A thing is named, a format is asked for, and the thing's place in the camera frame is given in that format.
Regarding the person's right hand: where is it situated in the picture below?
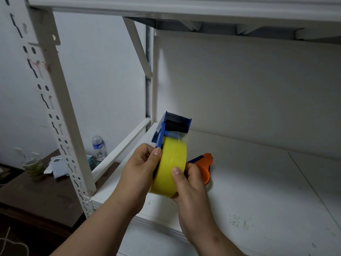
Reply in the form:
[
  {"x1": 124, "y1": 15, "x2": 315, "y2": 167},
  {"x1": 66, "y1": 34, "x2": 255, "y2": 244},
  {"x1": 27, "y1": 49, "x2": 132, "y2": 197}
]
[{"x1": 172, "y1": 162, "x2": 219, "y2": 243}]

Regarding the blue and orange tape dispenser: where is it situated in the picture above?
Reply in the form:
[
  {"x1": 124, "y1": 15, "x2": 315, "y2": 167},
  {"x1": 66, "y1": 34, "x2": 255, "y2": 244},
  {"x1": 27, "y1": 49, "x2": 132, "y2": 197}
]
[{"x1": 151, "y1": 111, "x2": 214, "y2": 185}]

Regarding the person's left hand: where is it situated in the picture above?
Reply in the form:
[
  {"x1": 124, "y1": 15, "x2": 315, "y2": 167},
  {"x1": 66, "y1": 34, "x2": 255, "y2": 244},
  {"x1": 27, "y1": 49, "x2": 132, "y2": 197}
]
[{"x1": 115, "y1": 143, "x2": 162, "y2": 214}]

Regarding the dark wooden side table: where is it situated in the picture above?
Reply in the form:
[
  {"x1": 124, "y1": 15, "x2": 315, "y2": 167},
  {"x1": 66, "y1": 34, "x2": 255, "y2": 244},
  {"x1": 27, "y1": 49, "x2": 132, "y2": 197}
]
[{"x1": 0, "y1": 149, "x2": 120, "y2": 239}]

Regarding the white metal shelving rack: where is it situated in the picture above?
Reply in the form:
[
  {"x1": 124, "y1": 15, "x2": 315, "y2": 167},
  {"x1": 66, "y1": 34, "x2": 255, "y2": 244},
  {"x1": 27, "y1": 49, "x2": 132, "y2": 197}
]
[{"x1": 4, "y1": 0, "x2": 341, "y2": 256}]

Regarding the person's left forearm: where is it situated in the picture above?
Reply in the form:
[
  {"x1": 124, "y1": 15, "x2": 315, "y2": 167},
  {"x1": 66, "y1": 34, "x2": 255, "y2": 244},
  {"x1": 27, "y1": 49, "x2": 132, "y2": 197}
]
[{"x1": 50, "y1": 198, "x2": 132, "y2": 256}]

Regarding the person's right forearm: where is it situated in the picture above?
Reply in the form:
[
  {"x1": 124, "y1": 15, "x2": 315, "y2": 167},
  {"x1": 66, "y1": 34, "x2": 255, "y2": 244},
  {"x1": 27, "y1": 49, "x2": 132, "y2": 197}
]
[{"x1": 191, "y1": 229, "x2": 247, "y2": 256}]

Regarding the clear plastic water bottle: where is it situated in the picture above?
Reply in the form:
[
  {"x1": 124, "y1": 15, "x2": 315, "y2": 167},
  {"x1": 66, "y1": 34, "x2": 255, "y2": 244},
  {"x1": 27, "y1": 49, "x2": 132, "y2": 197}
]
[{"x1": 92, "y1": 135, "x2": 107, "y2": 161}]

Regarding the white paper box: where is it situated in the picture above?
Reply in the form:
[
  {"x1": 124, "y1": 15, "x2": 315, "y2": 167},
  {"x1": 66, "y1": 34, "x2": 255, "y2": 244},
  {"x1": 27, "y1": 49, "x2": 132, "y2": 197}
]
[{"x1": 44, "y1": 156, "x2": 70, "y2": 179}]

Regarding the white cord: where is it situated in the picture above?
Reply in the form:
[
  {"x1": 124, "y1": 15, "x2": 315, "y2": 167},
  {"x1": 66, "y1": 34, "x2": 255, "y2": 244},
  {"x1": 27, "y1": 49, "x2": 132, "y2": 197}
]
[{"x1": 0, "y1": 227, "x2": 30, "y2": 256}]

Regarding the glass jar with green liquid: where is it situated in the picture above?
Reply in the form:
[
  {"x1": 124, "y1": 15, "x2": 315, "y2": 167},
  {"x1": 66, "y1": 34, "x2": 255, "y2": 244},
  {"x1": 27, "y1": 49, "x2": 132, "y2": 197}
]
[{"x1": 23, "y1": 153, "x2": 45, "y2": 176}]

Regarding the yellow tape roll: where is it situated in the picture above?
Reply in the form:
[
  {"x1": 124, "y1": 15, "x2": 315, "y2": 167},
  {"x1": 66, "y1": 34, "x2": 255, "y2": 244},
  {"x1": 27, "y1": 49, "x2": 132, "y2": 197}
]
[{"x1": 148, "y1": 136, "x2": 188, "y2": 198}]

